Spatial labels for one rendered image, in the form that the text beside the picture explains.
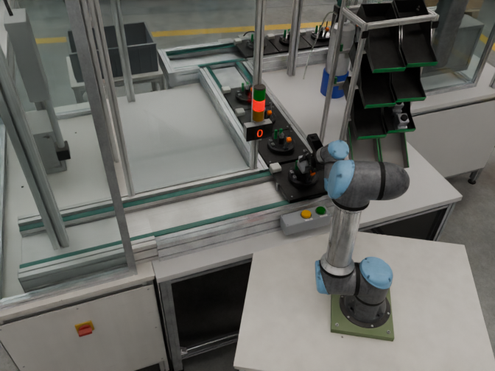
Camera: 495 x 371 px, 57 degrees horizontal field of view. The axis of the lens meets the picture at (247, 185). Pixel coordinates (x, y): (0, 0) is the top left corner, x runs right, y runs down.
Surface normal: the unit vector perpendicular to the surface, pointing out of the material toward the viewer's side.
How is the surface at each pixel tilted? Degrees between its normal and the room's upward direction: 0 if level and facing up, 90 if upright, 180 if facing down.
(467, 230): 0
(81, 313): 91
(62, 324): 90
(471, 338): 0
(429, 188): 0
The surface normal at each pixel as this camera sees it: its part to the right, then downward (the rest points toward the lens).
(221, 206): 0.03, -0.74
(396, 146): 0.15, -0.05
